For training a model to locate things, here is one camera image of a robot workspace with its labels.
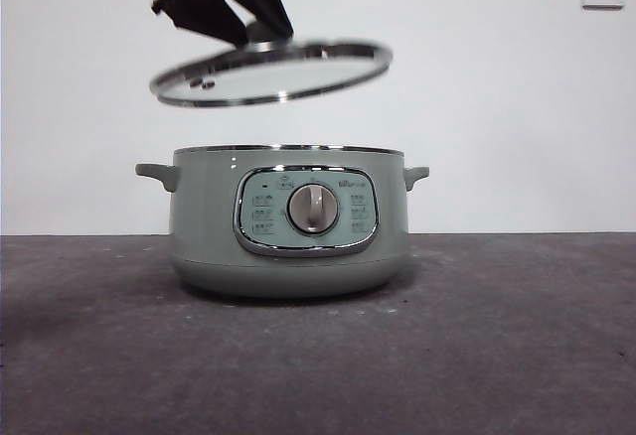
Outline sage green electric pot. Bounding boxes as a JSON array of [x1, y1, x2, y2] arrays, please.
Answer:
[[134, 144, 430, 300]]

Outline glass lid with green knob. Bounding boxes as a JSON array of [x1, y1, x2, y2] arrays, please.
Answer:
[[150, 22, 394, 108]]

